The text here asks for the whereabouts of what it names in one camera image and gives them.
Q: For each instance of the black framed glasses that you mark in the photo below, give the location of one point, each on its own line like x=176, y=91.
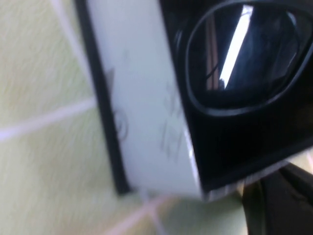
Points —
x=220, y=111

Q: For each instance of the black printed glasses case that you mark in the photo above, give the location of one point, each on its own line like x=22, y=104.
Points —
x=137, y=85

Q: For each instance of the green checked tablecloth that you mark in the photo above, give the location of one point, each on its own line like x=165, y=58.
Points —
x=36, y=73

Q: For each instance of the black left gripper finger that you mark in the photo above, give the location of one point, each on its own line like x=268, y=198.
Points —
x=281, y=203

